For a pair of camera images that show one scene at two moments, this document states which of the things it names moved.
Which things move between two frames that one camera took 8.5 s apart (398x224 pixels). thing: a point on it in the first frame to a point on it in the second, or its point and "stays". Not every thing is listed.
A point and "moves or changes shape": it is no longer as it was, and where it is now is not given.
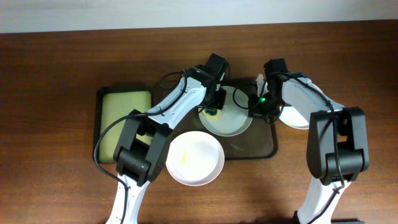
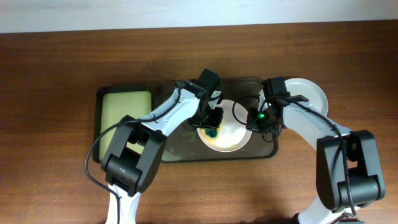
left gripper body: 216,99 to 210,121
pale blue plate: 234,119 moves or changes shape
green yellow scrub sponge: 213,114 moves or changes shape
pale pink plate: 195,158 to 232,134
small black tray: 101,90 stays
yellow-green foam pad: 114,105 stays
